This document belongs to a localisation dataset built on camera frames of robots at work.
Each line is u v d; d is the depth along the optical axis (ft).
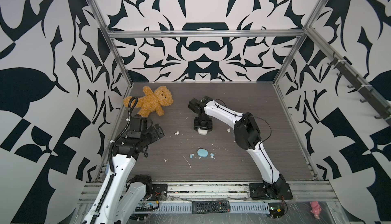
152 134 2.25
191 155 2.79
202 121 2.73
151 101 3.26
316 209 2.24
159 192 2.40
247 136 1.93
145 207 2.26
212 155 2.79
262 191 2.44
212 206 2.29
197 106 2.38
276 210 2.33
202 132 3.01
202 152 2.79
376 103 1.79
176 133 3.07
